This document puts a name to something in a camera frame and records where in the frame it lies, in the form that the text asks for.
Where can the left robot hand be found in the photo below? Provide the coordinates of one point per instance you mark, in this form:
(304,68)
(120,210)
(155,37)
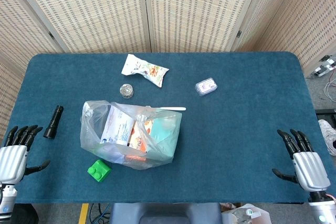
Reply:
(13,163)

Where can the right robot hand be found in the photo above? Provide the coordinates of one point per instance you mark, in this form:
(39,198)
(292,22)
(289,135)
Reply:
(311,171)

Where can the translucent plastic bag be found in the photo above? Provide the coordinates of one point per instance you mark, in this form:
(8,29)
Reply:
(92,121)

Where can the black screen hinge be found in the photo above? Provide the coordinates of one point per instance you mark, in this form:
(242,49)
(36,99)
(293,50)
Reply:
(51,35)
(239,34)

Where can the orange snack packet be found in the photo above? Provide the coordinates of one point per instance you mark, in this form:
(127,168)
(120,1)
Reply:
(137,142)

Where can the white blue printed box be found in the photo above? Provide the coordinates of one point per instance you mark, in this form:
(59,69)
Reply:
(115,127)

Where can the blue table cloth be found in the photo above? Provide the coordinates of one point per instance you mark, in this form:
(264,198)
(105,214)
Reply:
(236,134)

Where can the white electronic device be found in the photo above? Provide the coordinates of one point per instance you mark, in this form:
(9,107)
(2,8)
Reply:
(324,66)

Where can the clear plastic container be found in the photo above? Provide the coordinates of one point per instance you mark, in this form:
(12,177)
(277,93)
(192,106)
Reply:
(244,216)

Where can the white snack packet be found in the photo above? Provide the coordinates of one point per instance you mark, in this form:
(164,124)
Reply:
(141,69)

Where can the small round clear jar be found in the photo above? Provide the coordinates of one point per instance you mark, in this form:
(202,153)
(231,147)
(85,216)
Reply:
(126,90)

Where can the clear plastic purple case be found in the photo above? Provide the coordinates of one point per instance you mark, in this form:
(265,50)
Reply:
(206,86)

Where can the woven folding screen panel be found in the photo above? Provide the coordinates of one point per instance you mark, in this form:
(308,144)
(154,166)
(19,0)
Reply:
(302,11)
(21,19)
(197,11)
(8,98)
(92,11)

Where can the green toy building block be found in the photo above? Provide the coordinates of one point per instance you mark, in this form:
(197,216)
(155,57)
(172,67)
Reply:
(101,171)

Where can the white flat stick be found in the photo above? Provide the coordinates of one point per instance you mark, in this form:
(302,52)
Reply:
(173,108)

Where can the black flashlight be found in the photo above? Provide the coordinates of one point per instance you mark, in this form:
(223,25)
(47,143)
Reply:
(53,123)

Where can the black floor frame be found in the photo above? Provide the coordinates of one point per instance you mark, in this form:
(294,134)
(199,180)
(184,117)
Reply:
(326,113)

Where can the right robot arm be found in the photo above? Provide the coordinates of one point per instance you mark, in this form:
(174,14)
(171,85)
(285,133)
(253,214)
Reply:
(324,211)

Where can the white sneaker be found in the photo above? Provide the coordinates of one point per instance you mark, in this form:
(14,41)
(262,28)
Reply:
(328,136)

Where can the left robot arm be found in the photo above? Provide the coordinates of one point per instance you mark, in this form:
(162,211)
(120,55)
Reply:
(6,200)

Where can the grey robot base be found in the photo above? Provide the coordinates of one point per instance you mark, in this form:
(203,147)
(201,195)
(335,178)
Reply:
(165,213)

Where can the teal cardboard box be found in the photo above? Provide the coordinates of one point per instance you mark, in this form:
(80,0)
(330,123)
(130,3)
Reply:
(162,140)

